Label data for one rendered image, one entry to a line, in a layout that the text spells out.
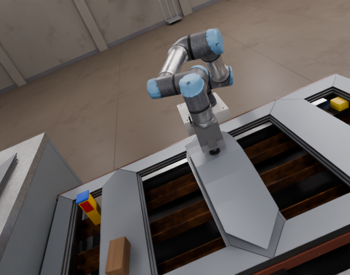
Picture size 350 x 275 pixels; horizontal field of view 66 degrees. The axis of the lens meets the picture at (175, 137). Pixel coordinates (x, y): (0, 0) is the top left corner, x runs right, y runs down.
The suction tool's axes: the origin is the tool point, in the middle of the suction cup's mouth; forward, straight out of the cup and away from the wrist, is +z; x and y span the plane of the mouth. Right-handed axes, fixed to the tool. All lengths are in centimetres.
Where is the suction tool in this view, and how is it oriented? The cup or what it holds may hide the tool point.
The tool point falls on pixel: (215, 154)
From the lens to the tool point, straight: 101.7
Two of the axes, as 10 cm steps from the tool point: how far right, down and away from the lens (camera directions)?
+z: 3.4, 7.8, 5.3
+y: 9.3, -3.4, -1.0
